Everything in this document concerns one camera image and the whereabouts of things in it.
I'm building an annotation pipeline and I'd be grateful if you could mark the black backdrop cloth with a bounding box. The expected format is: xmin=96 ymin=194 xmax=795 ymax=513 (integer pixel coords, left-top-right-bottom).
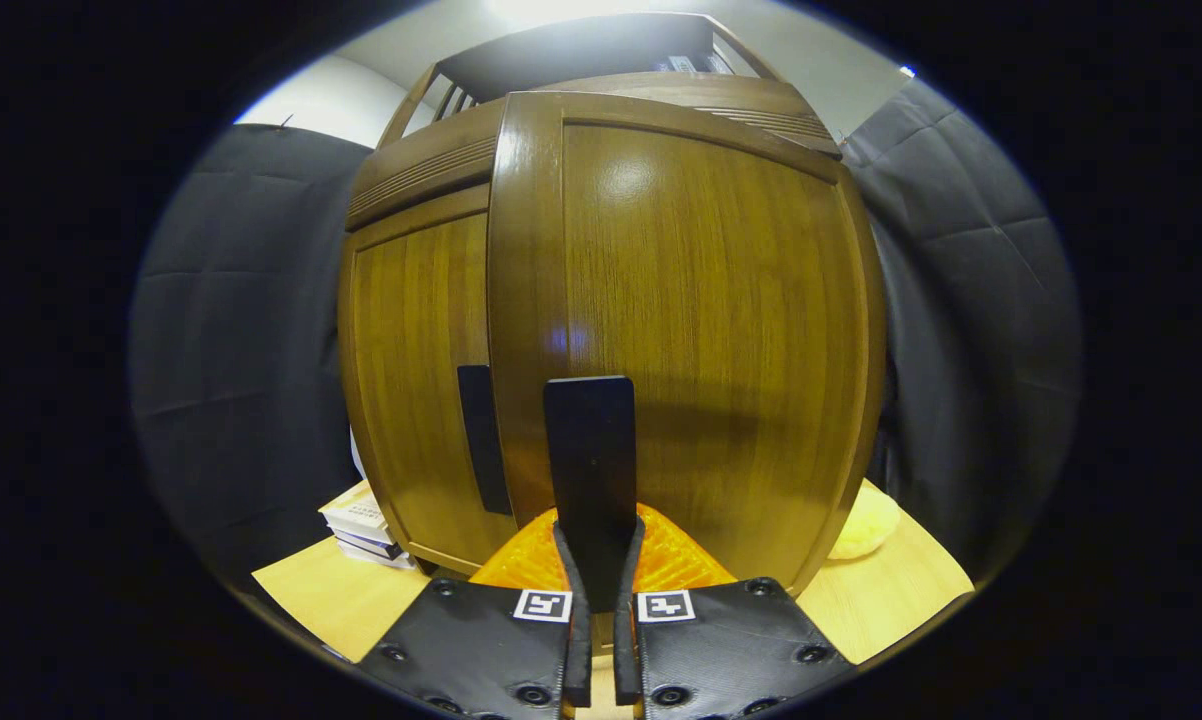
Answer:
xmin=129 ymin=78 xmax=1082 ymax=591

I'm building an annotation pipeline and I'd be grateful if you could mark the wooden shoe cabinet door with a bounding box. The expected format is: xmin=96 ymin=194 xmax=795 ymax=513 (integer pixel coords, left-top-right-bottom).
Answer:
xmin=488 ymin=92 xmax=887 ymax=613
xmin=339 ymin=185 xmax=517 ymax=576

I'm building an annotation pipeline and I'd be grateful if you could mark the white book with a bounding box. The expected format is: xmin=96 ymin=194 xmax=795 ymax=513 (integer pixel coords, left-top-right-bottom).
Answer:
xmin=333 ymin=530 xmax=407 ymax=561
xmin=339 ymin=543 xmax=417 ymax=571

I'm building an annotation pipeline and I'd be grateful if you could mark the cream soft object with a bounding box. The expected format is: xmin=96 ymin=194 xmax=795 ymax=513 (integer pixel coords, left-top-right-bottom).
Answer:
xmin=826 ymin=480 xmax=904 ymax=561

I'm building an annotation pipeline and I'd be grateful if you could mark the tan cover book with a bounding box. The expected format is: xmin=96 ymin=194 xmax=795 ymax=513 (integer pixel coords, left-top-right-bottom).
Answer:
xmin=319 ymin=482 xmax=394 ymax=546

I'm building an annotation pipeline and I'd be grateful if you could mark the wooden cabinet drawer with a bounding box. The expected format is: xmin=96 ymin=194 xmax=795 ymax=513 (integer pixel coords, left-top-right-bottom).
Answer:
xmin=346 ymin=72 xmax=842 ymax=233

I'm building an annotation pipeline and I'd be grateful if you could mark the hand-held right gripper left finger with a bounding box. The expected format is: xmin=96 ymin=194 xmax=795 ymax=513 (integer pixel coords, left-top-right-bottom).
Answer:
xmin=356 ymin=505 xmax=594 ymax=719

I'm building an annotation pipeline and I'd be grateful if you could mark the wooden double-door shoe cabinet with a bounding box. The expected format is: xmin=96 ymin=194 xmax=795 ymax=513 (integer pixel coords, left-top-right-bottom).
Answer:
xmin=339 ymin=12 xmax=844 ymax=581

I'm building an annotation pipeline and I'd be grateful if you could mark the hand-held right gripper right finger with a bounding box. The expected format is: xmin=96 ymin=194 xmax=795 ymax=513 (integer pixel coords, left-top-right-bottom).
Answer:
xmin=613 ymin=503 xmax=854 ymax=719

